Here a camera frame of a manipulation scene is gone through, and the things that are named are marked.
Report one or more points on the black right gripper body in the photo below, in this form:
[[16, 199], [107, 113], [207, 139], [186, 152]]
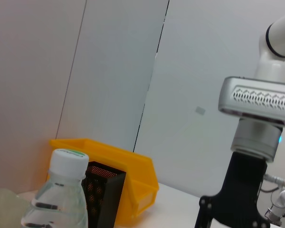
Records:
[[244, 185]]

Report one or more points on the clear green label water bottle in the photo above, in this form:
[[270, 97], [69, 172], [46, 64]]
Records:
[[59, 204]]

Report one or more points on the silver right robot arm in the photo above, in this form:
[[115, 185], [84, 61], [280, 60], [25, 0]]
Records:
[[282, 31]]

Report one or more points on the black mesh pen holder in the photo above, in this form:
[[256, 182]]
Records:
[[109, 197]]

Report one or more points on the yellow plastic bin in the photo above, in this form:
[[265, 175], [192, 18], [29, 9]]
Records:
[[142, 171]]

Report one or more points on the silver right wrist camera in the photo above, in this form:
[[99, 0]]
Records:
[[256, 99]]

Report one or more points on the small grey wall plate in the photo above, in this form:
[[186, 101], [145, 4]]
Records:
[[200, 110]]

